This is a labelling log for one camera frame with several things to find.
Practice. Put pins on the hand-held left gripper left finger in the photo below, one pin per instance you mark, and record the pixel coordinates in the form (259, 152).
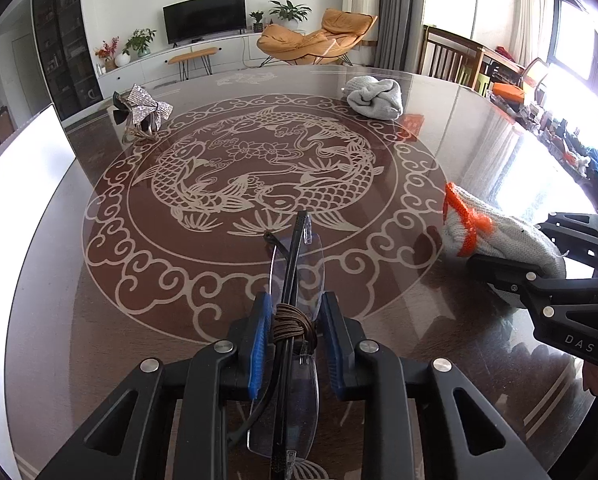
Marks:
(260, 350)

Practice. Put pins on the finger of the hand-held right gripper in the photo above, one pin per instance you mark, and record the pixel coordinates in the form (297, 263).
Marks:
(584, 237)
(509, 275)

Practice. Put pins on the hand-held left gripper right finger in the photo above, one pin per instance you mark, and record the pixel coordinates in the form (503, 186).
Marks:
(331, 350)

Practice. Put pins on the white knit glove orange cuff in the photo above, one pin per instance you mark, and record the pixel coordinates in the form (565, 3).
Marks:
(376, 97)
(509, 240)

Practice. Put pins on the rimless eyeglasses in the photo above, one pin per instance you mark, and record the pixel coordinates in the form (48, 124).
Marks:
(293, 260)

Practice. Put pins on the white storage container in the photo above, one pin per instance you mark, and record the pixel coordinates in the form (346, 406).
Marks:
(14, 185)

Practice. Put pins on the person's right hand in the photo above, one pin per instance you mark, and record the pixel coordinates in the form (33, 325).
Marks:
(595, 380)

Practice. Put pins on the orange box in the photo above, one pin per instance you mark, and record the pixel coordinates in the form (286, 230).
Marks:
(510, 92)

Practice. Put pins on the wooden chair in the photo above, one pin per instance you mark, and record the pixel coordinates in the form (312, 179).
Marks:
(449, 55)

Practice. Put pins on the silver bow hair clip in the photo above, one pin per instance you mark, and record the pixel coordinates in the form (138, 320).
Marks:
(144, 107)

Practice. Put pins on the grey curtain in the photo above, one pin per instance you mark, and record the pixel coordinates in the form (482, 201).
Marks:
(401, 10)

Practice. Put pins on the wooden bench black legs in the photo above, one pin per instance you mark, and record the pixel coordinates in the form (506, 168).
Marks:
(193, 55)

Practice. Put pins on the white television cabinet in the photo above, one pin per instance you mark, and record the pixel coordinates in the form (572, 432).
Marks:
(149, 67)

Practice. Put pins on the orange lounge chair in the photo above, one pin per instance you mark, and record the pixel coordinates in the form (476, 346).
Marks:
(304, 40)

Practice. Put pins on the white round vase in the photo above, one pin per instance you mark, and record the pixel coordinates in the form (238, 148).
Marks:
(122, 59)

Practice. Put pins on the small potted plant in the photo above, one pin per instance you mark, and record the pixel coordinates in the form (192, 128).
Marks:
(257, 20)

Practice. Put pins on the bushy green potted plant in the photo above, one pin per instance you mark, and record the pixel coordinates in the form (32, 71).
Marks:
(140, 40)

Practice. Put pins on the red flower plant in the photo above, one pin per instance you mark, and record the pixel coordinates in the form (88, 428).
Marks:
(108, 52)

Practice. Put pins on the black television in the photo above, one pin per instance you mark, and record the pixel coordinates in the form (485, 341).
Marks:
(204, 17)

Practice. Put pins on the broad-leaf potted plant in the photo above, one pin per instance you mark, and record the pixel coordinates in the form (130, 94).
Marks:
(290, 12)

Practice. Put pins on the dark glass display cabinet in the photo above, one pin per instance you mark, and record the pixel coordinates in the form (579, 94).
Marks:
(64, 40)

